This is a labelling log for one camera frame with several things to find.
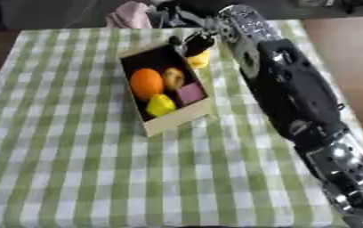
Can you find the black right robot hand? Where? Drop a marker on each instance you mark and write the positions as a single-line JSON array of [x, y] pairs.
[[197, 44]]

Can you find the yellow toy fruit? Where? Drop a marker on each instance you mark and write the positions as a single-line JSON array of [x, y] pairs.
[[200, 61]]

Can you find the silver and black right robot arm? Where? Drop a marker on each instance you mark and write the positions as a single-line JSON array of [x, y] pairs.
[[293, 89]]

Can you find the tan cardboard box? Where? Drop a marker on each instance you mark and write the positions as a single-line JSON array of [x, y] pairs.
[[177, 118]]

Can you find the black chair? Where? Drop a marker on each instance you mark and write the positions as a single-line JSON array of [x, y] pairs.
[[182, 12]]

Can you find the tan round toy fruit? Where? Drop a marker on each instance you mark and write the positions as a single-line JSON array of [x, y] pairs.
[[173, 77]]

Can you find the purple block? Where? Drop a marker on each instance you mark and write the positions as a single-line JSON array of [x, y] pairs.
[[191, 93]]

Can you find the orange toy fruit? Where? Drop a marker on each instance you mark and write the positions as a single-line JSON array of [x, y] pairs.
[[146, 83]]

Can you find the yellow-green toy pepper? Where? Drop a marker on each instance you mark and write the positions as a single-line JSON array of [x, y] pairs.
[[160, 105]]

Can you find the pink bag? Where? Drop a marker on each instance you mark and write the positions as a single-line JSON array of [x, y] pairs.
[[130, 16]]

